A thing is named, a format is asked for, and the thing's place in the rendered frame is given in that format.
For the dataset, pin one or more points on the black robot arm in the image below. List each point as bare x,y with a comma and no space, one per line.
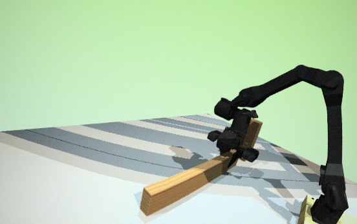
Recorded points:
329,208

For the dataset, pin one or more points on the wooden post with slot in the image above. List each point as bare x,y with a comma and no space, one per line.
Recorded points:
252,134

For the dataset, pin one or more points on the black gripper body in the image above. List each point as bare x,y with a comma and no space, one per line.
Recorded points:
249,154

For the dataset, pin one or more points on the wooden rail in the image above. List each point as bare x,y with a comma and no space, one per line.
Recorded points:
165,192

